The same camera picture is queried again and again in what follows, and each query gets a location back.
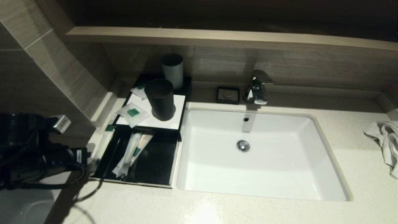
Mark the long clear toothbrush packet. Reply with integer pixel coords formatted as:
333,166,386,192
92,124,117,165

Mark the green-band toothbrush packet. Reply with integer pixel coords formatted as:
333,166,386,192
112,132,143,178

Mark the large square green-label sachet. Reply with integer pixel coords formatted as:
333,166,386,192
117,102,151,128

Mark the black amenity tray box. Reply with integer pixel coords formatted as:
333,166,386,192
90,126,181,189

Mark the comb packet with green label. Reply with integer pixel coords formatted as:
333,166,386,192
133,134,155,167

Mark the small green-label sachet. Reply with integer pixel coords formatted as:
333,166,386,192
131,85,148,100

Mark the white ribbed tray insert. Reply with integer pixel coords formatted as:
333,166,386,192
117,93,186,130

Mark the black cup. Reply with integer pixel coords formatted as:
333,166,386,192
145,79,176,122

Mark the grey cup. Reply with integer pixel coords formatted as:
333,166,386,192
161,54,184,91

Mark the black square soap dish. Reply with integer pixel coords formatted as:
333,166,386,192
216,87,240,105

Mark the chrome drain stopper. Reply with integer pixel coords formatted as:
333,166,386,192
236,140,250,153

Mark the chrome faucet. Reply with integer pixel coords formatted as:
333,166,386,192
243,70,274,105

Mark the white sink basin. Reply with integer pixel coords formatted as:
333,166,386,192
177,107,352,201

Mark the white towel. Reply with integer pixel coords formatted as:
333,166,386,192
363,121,398,179

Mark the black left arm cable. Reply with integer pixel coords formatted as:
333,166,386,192
0,164,87,190

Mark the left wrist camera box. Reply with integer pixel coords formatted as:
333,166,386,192
49,114,72,134

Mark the wooden wall shelf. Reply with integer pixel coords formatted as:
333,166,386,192
68,27,398,53

